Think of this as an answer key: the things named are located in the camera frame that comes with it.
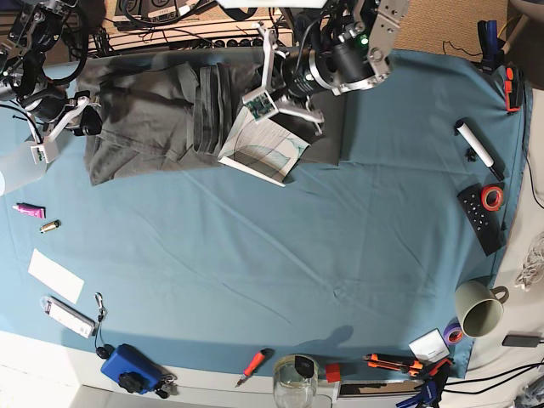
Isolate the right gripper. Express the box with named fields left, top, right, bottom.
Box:
left=19, top=86, right=103, bottom=137

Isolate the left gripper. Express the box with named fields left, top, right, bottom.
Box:
left=273, top=49, right=336, bottom=123

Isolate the grey T-shirt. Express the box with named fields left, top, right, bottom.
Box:
left=76, top=50, right=346, bottom=185

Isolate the white patterned paper booklet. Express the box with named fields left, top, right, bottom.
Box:
left=218, top=107, right=309, bottom=187

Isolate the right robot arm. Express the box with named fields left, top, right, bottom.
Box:
left=1, top=1, right=102, bottom=145

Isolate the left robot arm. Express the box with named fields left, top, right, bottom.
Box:
left=271, top=0, right=410, bottom=124

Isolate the frosted plastic cup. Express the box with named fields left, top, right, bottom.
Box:
left=0, top=141, right=47, bottom=196

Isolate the black power strip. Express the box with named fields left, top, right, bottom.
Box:
left=212, top=37, right=264, bottom=48

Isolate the pink tube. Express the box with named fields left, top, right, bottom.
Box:
left=12, top=203, right=46, bottom=219

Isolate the small brass battery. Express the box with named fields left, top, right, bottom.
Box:
left=40, top=220, right=60, bottom=234

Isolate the white paper card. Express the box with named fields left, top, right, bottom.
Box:
left=28, top=249, right=84, bottom=304

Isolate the white marker pen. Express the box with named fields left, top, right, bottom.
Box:
left=454, top=119, right=504, bottom=182

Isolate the white packaged stick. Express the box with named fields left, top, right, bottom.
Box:
left=40, top=296, right=95, bottom=338

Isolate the blue table cloth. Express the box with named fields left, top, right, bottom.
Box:
left=1, top=51, right=533, bottom=374

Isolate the orange black clamp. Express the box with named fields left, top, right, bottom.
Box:
left=504, top=65, right=524, bottom=114

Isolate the red tape roll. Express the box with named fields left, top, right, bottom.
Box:
left=480, top=185, right=504, bottom=212

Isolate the black remote control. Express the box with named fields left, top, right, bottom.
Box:
left=457, top=184, right=504, bottom=256

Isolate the blue box with knob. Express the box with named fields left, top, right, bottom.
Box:
left=100, top=344, right=162, bottom=394

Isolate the key bunch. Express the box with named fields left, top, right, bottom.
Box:
left=154, top=374, right=179, bottom=400

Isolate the beige mug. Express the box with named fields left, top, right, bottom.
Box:
left=454, top=280, right=509, bottom=338

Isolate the small red block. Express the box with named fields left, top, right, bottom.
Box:
left=325, top=363, right=342, bottom=383

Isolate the purple tape roll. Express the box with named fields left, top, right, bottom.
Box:
left=443, top=322, right=464, bottom=346

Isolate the white small box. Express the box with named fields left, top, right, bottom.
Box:
left=409, top=329, right=450, bottom=364

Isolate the clear glass jar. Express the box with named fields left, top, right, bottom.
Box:
left=273, top=354, right=319, bottom=408

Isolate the orange black utility knife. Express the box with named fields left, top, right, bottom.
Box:
left=364, top=354, right=424, bottom=377

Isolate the blue black clamp bottom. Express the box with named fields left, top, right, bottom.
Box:
left=395, top=358, right=453, bottom=408

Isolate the black power adapter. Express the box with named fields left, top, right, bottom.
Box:
left=501, top=334, right=543, bottom=348

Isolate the black lanyard with clip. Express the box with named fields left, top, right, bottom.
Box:
left=93, top=292, right=112, bottom=360

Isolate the red handled screwdriver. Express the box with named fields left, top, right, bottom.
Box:
left=235, top=348, right=274, bottom=388

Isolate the white coiled cord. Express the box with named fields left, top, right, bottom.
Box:
left=514, top=231, right=544, bottom=292

